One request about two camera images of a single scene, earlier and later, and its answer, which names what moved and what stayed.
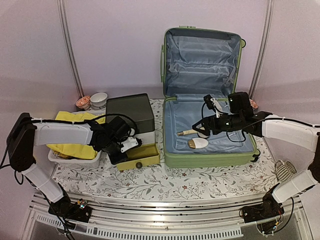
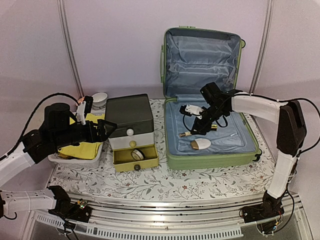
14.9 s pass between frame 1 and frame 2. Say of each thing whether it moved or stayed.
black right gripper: moved
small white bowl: stayed
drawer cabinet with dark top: stayed
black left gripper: moved
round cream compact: moved
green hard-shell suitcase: stayed
